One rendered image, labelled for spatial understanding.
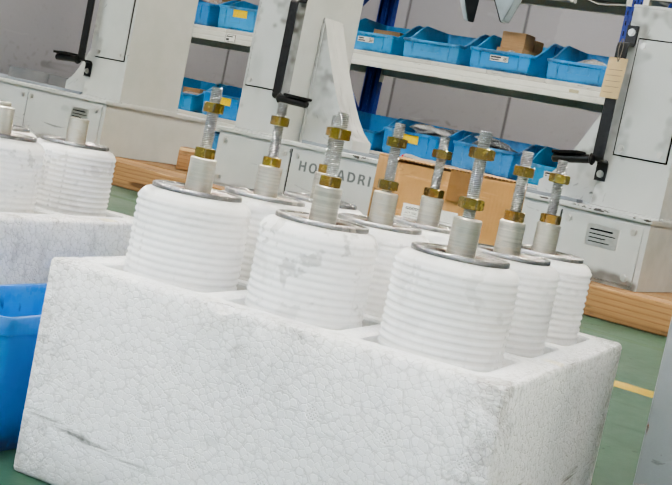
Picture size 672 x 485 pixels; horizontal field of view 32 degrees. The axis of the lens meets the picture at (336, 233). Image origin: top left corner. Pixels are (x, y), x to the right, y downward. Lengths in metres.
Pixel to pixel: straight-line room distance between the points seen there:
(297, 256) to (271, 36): 2.91
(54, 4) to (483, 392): 7.99
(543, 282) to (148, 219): 0.32
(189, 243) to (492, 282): 0.25
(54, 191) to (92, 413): 0.41
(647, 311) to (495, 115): 7.56
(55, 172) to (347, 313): 0.50
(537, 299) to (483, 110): 9.54
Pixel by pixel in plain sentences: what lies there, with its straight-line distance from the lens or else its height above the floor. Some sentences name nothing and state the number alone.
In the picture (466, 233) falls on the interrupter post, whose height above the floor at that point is 0.27.
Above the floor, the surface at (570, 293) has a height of 0.22.
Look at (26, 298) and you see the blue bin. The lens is 1.19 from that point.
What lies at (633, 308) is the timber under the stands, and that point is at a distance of 2.98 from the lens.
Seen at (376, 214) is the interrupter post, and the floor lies 0.26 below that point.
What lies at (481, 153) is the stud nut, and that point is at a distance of 0.88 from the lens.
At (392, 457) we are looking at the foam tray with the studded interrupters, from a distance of 0.85.
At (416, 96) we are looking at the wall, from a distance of 10.86.
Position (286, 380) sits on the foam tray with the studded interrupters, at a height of 0.14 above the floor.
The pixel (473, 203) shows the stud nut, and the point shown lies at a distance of 0.88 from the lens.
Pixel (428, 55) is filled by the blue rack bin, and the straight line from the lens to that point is 6.51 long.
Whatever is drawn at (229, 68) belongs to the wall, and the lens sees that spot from 10.08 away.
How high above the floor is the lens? 0.33
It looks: 5 degrees down
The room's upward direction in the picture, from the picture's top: 12 degrees clockwise
